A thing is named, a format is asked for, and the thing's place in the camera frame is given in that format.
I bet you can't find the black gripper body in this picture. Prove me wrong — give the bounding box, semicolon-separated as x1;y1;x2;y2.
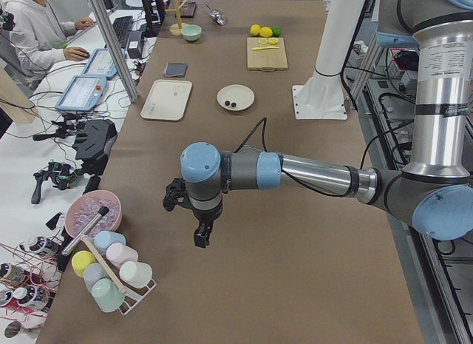
163;178;222;229

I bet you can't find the cream round plate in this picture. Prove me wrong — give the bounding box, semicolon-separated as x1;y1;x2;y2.
217;84;255;112

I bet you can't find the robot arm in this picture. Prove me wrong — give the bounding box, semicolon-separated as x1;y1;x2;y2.
163;0;472;248

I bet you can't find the cream rabbit tray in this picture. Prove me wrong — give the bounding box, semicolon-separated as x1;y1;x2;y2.
140;79;192;121

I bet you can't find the white cup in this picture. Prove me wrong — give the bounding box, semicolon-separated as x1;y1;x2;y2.
119;261;152;289

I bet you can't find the metal muddler in bowl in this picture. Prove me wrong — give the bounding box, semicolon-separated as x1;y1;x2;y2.
61;206;109;257

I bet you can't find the pink cup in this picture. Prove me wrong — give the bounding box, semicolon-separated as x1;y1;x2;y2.
106;243;138;269

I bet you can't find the blue cup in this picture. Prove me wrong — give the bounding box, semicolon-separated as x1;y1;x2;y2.
93;231;126;255

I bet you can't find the pink bowl with ice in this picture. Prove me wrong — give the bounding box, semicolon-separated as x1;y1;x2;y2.
65;190;122;238

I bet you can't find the pale green cup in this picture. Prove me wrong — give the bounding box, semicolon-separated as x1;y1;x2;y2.
91;278;125;313

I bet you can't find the yellow cup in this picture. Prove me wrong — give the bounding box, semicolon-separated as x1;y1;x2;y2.
71;250;97;277

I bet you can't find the grey folded cloth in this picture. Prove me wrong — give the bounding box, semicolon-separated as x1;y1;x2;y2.
162;62;188;78

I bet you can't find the blue teach pendant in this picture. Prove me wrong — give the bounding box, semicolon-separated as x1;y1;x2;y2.
55;75;107;112
83;48;118;79

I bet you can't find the mint green bowl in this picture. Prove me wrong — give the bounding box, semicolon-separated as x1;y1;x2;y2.
181;24;203;42

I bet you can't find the bamboo cutting board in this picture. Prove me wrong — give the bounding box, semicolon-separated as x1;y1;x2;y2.
246;37;288;71

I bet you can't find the wooden cup tree stand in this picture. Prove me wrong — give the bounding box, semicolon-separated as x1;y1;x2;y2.
166;0;188;36

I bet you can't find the black keyboard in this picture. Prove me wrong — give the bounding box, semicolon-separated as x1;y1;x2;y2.
112;16;134;49

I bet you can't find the metal scoop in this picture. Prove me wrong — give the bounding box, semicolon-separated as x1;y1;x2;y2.
205;3;227;26

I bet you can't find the outer yellow lemon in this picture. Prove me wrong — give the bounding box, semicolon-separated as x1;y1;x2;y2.
250;24;261;36

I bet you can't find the yellow lemon near board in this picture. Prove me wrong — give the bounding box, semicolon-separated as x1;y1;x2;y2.
258;27;273;38

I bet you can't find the green lime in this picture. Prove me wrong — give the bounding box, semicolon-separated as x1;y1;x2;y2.
272;27;282;37

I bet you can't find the person in white hoodie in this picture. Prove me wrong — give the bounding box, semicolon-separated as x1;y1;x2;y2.
3;0;94;77

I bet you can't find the white wire cup rack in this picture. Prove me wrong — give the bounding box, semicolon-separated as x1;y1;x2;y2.
86;236;157;316

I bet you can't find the aluminium frame post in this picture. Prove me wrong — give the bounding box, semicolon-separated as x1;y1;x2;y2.
88;0;138;103

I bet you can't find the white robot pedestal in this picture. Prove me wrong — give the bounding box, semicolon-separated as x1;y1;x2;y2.
293;0;366;120

